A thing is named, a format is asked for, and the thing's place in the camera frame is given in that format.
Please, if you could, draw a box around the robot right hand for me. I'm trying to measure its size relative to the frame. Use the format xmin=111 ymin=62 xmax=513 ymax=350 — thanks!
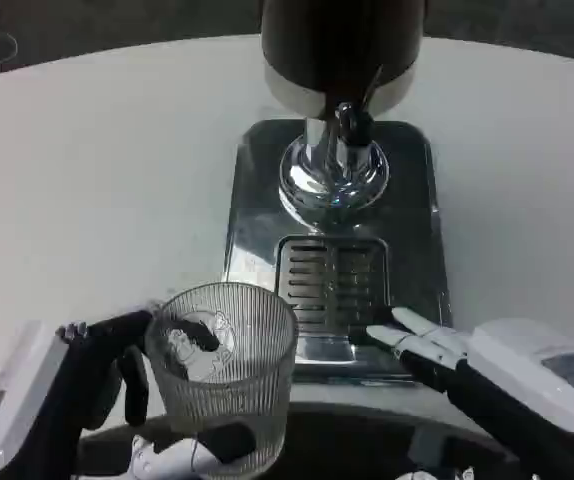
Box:
xmin=364 ymin=305 xmax=574 ymax=480

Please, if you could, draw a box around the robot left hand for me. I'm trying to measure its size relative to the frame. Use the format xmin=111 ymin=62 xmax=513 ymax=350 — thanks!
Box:
xmin=0 ymin=309 xmax=259 ymax=480

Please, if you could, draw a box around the clear ribbed glass cup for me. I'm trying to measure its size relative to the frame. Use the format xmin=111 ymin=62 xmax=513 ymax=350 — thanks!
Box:
xmin=144 ymin=281 xmax=300 ymax=464

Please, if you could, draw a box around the slotted drip tray grid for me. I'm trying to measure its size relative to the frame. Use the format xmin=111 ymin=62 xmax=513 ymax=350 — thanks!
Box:
xmin=275 ymin=235 xmax=391 ymax=327

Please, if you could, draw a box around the steel drip tray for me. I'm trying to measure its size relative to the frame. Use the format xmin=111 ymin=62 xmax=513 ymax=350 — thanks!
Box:
xmin=220 ymin=117 xmax=454 ymax=387

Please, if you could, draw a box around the black dispenser tap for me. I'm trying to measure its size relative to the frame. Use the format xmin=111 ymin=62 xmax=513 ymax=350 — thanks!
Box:
xmin=334 ymin=100 xmax=374 ymax=147

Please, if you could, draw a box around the dark drink dispenser, chrome base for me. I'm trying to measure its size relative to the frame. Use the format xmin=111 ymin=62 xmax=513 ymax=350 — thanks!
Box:
xmin=259 ymin=0 xmax=423 ymax=212

